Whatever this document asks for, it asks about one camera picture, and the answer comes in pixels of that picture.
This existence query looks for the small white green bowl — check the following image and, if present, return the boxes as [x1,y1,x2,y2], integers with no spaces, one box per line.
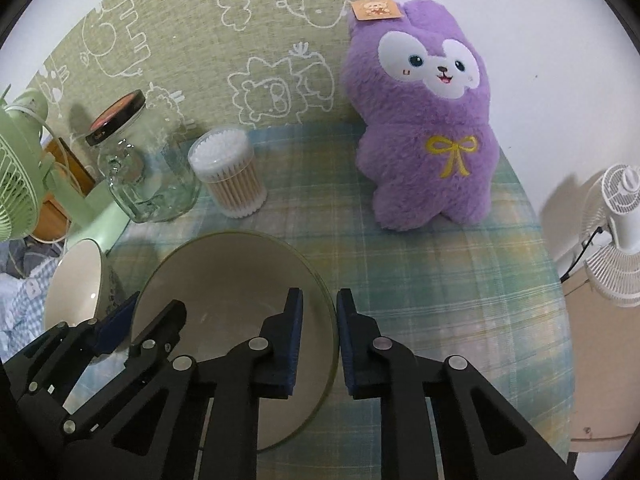
[43,238,125,330]

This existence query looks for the large green rimmed bowl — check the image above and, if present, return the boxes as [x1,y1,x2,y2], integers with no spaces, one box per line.
[131,232,337,451]

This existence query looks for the blue checkered bedding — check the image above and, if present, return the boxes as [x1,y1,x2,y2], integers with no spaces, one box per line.
[0,236,61,362]

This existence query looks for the plaid green blue tablecloth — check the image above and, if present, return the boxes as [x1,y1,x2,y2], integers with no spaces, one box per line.
[107,124,574,456]

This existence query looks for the green desk fan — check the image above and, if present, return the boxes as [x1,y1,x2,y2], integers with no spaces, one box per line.
[1,89,129,252]

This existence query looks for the cotton swab container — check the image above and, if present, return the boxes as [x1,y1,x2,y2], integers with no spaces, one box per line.
[188,127,268,219]

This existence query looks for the glass jar black lid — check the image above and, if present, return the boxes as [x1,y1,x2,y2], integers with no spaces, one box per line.
[86,90,200,223]

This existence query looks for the white floor fan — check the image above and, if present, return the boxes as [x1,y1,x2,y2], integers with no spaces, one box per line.
[561,164,639,308]

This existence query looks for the purple plush bunny toy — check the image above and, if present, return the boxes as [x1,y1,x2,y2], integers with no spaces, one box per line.
[342,0,500,231]

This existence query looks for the wooden bed frame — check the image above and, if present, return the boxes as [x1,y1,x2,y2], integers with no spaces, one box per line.
[32,140,96,243]

